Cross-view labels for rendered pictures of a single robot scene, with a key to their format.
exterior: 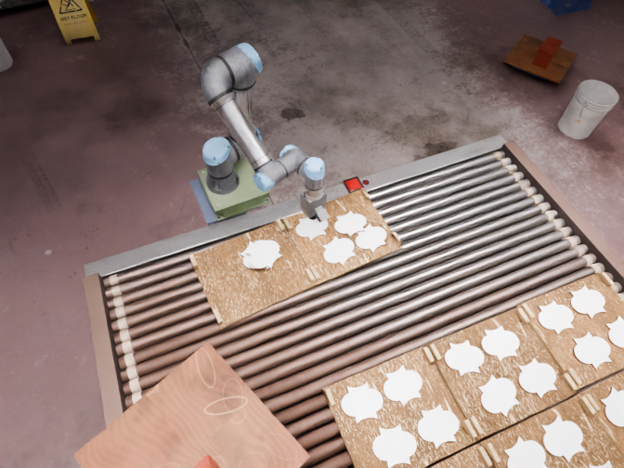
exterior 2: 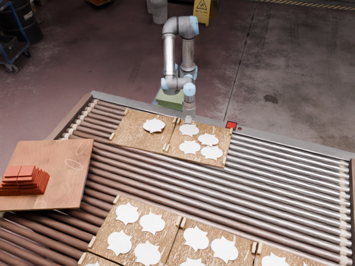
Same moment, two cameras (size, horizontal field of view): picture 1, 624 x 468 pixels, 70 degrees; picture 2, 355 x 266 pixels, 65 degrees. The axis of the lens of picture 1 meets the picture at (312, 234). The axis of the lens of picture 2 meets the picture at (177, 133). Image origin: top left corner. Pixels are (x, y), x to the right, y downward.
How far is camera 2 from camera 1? 0.95 m
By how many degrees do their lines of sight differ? 29
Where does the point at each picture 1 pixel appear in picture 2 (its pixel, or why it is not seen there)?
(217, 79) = (169, 25)
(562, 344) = not seen: outside the picture
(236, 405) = (76, 167)
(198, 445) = (50, 169)
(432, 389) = (164, 237)
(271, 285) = (145, 141)
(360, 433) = (113, 225)
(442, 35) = not seen: outside the picture
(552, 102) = not seen: outside the picture
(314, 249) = (179, 139)
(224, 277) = (131, 125)
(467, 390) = (180, 254)
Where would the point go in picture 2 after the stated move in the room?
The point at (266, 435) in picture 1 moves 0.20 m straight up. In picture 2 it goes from (73, 186) to (62, 165)
